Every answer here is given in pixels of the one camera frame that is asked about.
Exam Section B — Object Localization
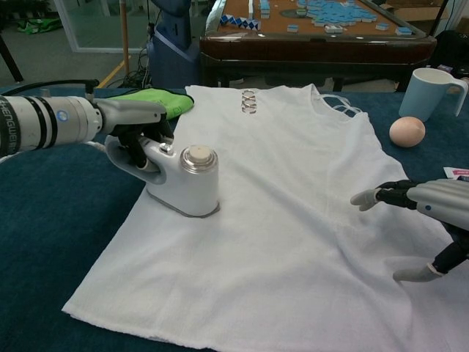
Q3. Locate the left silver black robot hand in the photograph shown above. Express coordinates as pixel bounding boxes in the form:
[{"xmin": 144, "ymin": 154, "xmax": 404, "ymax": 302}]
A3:
[{"xmin": 93, "ymin": 98, "xmax": 176, "ymax": 172}]

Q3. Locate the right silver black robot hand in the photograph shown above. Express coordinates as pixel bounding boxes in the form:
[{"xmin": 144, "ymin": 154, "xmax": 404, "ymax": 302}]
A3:
[{"xmin": 350, "ymin": 178, "xmax": 469, "ymax": 283}]

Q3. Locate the white handheld garment steamer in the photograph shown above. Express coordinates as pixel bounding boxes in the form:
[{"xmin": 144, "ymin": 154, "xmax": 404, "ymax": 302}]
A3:
[{"xmin": 104, "ymin": 133, "xmax": 221, "ymax": 219}]

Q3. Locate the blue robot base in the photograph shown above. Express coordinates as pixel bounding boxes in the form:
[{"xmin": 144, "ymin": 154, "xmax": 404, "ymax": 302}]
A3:
[{"xmin": 146, "ymin": 0, "xmax": 201, "ymax": 89}]

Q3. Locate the red white blue box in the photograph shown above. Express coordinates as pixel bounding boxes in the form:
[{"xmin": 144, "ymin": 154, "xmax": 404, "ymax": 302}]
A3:
[{"xmin": 442, "ymin": 166, "xmax": 469, "ymax": 181}]

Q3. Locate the green folded cloth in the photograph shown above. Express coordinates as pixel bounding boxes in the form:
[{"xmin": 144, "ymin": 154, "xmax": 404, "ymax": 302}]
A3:
[{"xmin": 106, "ymin": 87, "xmax": 195, "ymax": 120}]

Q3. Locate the wooden pole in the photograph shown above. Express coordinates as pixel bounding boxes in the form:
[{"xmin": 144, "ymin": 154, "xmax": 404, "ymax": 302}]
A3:
[{"xmin": 122, "ymin": 0, "xmax": 132, "ymax": 74}]

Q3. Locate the peach coloured egg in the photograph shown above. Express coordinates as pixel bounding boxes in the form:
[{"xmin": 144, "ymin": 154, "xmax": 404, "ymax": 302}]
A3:
[{"xmin": 389, "ymin": 116, "xmax": 426, "ymax": 148}]

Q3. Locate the white framed glass partition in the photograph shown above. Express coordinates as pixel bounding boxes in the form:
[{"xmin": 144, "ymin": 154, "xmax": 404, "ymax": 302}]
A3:
[{"xmin": 58, "ymin": 0, "xmax": 157, "ymax": 53}]

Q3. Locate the light blue mug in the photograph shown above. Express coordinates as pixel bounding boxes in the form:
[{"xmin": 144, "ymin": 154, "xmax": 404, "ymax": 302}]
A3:
[{"xmin": 398, "ymin": 67, "xmax": 469, "ymax": 122}]

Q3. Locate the green bag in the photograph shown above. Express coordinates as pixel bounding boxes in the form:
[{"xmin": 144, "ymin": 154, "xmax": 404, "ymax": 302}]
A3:
[{"xmin": 16, "ymin": 20, "xmax": 62, "ymax": 37}]

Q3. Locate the black tripod leg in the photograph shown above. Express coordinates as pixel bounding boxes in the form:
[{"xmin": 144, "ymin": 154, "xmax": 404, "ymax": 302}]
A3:
[{"xmin": 0, "ymin": 34, "xmax": 25, "ymax": 84}]

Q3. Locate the blue white magic snake toy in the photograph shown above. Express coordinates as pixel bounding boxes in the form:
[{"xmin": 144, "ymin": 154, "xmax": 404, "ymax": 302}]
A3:
[{"xmin": 218, "ymin": 13, "xmax": 262, "ymax": 32}]

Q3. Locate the dark blue felt table cover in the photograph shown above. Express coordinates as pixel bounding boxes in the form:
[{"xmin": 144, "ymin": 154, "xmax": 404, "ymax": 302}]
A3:
[{"xmin": 0, "ymin": 86, "xmax": 469, "ymax": 352}]

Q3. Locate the black bag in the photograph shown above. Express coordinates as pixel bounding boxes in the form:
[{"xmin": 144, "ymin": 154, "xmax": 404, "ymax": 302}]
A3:
[{"xmin": 426, "ymin": 31, "xmax": 469, "ymax": 73}]

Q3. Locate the brown cardboard box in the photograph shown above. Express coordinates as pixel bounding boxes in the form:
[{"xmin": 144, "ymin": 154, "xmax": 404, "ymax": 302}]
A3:
[{"xmin": 380, "ymin": 0, "xmax": 469, "ymax": 26}]

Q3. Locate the white sleeveless shirt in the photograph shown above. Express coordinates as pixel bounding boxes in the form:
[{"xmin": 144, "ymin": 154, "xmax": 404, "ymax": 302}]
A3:
[{"xmin": 61, "ymin": 83, "xmax": 469, "ymax": 352}]

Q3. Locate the brown mahjong table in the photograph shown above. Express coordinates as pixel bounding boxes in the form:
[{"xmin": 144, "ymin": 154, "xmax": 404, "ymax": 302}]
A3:
[{"xmin": 199, "ymin": 0, "xmax": 439, "ymax": 92}]

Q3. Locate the blue mahjong tile pile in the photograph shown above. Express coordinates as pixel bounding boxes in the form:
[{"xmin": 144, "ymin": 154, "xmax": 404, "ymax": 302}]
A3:
[{"xmin": 295, "ymin": 0, "xmax": 377, "ymax": 27}]

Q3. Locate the black floor cable bundle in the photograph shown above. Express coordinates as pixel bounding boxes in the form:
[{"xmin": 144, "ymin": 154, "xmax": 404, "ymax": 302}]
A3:
[{"xmin": 122, "ymin": 21, "xmax": 153, "ymax": 89}]

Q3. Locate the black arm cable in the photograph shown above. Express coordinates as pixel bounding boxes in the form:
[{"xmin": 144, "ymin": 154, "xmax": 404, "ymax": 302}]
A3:
[{"xmin": 0, "ymin": 78, "xmax": 100, "ymax": 99}]

